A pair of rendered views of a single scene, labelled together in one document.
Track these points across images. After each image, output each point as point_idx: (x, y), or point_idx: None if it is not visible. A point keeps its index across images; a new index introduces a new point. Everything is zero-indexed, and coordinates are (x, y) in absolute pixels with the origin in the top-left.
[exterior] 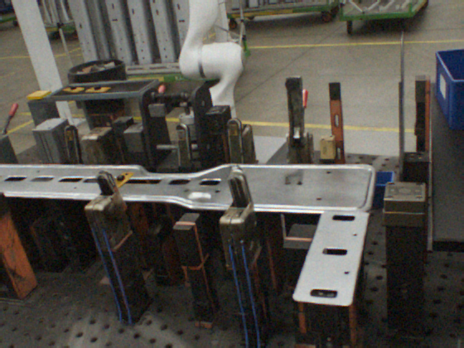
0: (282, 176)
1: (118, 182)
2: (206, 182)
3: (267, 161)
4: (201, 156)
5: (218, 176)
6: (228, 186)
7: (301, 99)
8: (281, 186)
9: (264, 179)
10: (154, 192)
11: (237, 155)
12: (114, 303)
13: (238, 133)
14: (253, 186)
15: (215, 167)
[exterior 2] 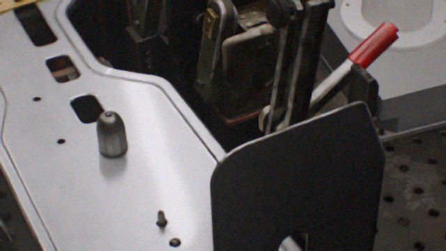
0: (182, 196)
1: (7, 3)
2: (179, 84)
3: (434, 88)
4: (169, 32)
5: (115, 105)
6: (88, 143)
7: (302, 56)
8: (144, 219)
9: (153, 176)
10: (4, 65)
11: (205, 77)
12: None
13: (216, 37)
14: (115, 177)
15: (143, 79)
